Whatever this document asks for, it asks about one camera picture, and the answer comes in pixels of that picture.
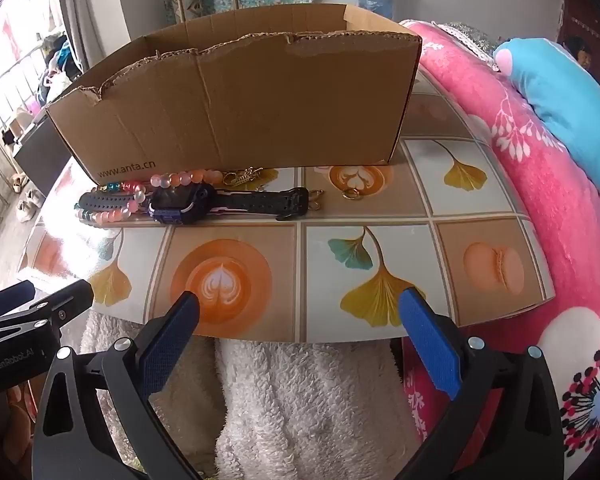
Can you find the white shoe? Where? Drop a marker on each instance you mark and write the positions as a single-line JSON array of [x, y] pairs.
[[29, 207], [21, 182]]

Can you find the white fluffy blanket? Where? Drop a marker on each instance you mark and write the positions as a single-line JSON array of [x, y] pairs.
[[290, 400]]

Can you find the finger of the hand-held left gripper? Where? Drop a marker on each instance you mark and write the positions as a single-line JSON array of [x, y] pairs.
[[10, 296], [65, 306]]

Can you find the gold clover pendant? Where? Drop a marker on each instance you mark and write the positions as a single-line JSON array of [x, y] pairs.
[[314, 205]]

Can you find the red door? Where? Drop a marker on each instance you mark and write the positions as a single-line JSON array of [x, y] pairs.
[[580, 15]]

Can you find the leaf patterned table cover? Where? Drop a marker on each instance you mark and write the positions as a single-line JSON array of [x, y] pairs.
[[430, 260]]

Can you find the blue pillow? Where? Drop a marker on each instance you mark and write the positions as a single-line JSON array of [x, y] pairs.
[[555, 90]]

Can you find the grey flat panel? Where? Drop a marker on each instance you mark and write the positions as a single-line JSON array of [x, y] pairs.
[[37, 155]]

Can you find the gold charm cluster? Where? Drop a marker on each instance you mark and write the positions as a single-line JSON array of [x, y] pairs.
[[252, 174]]

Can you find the grey textured blanket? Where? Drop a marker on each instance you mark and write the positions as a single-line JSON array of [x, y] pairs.
[[462, 35]]

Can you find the grey curtain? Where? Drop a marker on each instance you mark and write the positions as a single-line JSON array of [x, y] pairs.
[[72, 20]]

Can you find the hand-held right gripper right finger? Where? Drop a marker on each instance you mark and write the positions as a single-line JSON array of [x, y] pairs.
[[427, 345]]

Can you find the dark blue smart watch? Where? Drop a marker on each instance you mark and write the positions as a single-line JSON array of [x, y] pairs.
[[180, 205]]

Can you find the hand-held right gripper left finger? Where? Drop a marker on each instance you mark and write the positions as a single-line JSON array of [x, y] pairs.
[[172, 345]]

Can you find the pink floral blanket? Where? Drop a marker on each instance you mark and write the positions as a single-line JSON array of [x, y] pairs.
[[555, 200]]

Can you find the brown cardboard box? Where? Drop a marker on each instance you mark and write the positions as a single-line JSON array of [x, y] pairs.
[[230, 110]]

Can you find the pile of clothes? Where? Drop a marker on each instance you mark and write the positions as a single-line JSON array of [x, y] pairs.
[[55, 65]]

